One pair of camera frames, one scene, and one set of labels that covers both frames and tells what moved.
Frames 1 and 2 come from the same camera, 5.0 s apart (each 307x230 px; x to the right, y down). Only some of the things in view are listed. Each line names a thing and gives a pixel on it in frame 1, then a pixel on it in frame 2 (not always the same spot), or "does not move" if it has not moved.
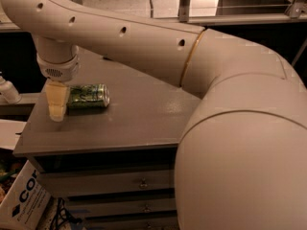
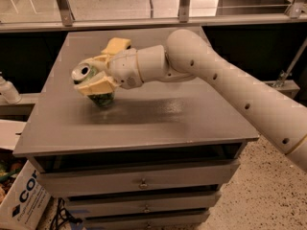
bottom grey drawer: [132, 223] does not move
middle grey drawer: [82, 207] does not move
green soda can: [88, 96] -> [82, 73]
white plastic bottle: [8, 93] does not move
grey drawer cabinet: [113, 167] does not move
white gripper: [59, 70] -> [125, 67]
